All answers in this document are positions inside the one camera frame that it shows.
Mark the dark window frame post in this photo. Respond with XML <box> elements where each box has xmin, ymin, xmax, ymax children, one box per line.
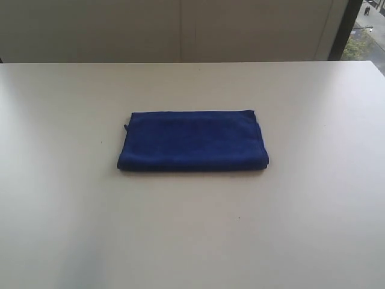
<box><xmin>327</xmin><ymin>0</ymin><xmax>363</xmax><ymax>61</ymax></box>

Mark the blue towel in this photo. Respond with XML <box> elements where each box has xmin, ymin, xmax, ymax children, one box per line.
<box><xmin>117</xmin><ymin>110</ymin><xmax>270</xmax><ymax>172</ymax></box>

